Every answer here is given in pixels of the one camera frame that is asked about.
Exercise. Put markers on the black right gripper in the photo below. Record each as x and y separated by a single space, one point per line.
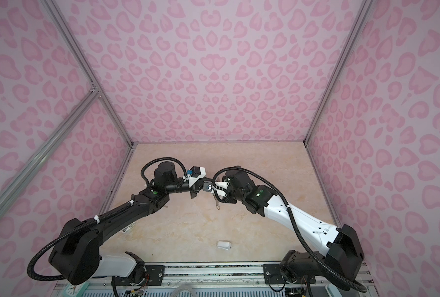
231 200

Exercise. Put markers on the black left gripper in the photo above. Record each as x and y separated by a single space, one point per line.
195 189

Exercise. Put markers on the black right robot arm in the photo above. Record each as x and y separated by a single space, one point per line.
331 251

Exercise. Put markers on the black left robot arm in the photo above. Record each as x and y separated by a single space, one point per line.
77 255

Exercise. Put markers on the small white plastic object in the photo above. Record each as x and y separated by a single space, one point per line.
226 245

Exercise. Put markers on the white tagged key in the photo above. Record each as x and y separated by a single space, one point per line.
126 229

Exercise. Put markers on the teal alarm clock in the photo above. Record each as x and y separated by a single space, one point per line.
71 290

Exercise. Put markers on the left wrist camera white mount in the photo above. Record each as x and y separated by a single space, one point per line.
194 174

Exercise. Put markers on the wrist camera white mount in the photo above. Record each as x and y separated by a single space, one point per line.
209 186
194 174

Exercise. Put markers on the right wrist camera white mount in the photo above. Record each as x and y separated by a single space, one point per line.
209 186

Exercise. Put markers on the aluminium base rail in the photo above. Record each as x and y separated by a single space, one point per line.
210 279

